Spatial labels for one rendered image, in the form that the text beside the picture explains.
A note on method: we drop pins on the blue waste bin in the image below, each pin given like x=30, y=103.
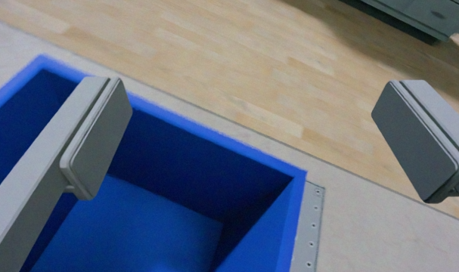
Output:
x=179, y=195

